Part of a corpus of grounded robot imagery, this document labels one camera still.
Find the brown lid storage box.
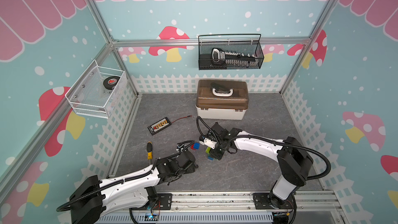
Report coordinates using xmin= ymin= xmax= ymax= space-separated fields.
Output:
xmin=196 ymin=79 xmax=249 ymax=120

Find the black wire wall basket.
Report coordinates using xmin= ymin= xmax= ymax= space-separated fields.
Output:
xmin=198 ymin=34 xmax=264 ymax=70

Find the yellow handled screwdriver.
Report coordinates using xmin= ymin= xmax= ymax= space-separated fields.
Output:
xmin=146 ymin=142 xmax=153 ymax=160

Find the screwdriver bit set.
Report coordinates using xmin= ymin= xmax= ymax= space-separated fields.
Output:
xmin=211 ymin=48 xmax=258 ymax=68

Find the red black wire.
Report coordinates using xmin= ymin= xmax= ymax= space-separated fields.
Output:
xmin=170 ymin=115 xmax=193 ymax=125

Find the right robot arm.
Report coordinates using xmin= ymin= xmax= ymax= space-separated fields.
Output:
xmin=197 ymin=122 xmax=331 ymax=209

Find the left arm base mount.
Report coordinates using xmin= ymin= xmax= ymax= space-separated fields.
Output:
xmin=131 ymin=194 xmax=173 ymax=211

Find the black charger board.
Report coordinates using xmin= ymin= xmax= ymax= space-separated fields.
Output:
xmin=147 ymin=117 xmax=172 ymax=135

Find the white wire wall basket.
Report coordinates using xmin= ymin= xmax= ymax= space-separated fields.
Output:
xmin=65 ymin=60 xmax=127 ymax=119

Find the black tape roll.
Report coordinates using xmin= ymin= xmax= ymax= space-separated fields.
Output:
xmin=103 ymin=76 xmax=121 ymax=90

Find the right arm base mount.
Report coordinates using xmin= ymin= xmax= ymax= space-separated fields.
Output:
xmin=252 ymin=192 xmax=293 ymax=211

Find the green circuit board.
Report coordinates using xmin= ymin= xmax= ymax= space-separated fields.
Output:
xmin=144 ymin=213 xmax=160 ymax=222

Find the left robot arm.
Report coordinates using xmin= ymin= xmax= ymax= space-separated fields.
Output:
xmin=57 ymin=150 xmax=198 ymax=224

